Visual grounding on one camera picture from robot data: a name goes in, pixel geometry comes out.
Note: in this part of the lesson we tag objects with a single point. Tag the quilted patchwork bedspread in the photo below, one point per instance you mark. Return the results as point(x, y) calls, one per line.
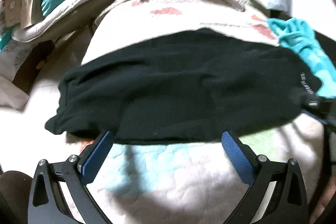
point(194, 182)

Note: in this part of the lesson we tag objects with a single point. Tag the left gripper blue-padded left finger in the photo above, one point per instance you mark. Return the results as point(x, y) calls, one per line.
point(59, 192)

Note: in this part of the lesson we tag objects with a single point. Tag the brown cardboard boxes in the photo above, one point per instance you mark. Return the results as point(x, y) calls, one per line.
point(25, 13)

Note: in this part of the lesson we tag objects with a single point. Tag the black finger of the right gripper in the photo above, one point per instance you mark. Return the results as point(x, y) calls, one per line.
point(320, 108)

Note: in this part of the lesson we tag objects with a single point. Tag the teal fleece blanket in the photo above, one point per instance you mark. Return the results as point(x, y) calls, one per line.
point(297, 36)

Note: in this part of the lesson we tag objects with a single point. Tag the black pants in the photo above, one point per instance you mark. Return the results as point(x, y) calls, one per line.
point(186, 87)

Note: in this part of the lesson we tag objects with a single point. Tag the beige padded seat cushion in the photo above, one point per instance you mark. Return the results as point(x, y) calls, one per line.
point(31, 33)

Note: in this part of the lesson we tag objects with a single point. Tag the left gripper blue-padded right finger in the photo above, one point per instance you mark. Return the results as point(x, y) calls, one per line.
point(276, 191)

